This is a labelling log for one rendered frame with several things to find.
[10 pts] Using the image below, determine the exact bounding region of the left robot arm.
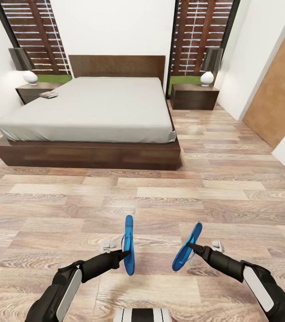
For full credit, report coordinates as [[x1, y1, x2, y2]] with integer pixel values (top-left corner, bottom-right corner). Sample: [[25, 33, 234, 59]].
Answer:
[[24, 240, 131, 322]]

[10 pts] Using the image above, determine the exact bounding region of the sandal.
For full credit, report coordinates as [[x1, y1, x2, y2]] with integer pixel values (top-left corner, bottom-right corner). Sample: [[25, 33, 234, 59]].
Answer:
[[121, 215, 135, 276], [172, 222, 202, 271]]

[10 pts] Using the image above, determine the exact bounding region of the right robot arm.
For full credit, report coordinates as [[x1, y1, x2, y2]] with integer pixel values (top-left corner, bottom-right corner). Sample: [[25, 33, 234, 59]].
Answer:
[[186, 240, 285, 322]]

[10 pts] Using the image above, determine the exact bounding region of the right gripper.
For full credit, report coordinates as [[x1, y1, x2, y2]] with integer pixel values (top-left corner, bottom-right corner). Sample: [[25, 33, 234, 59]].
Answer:
[[186, 242, 231, 276]]

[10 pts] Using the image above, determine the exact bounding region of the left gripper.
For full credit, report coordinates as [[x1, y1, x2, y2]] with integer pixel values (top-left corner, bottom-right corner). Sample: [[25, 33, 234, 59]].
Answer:
[[92, 250, 131, 277]]

